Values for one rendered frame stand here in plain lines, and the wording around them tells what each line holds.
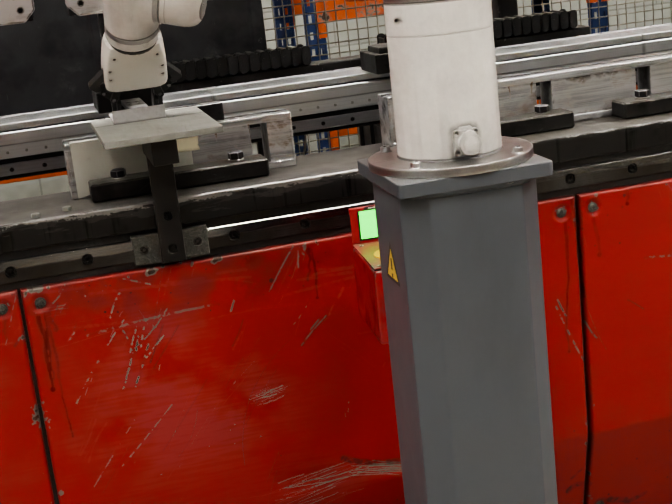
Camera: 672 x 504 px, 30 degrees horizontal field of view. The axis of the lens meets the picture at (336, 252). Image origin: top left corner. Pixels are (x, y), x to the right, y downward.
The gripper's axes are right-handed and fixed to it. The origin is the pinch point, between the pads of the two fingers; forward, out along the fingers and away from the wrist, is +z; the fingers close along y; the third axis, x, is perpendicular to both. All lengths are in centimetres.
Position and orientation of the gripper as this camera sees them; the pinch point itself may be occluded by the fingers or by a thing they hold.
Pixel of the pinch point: (136, 103)
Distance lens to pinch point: 210.5
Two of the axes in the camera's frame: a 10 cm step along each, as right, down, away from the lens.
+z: -0.9, 5.9, 8.0
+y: -9.6, 1.6, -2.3
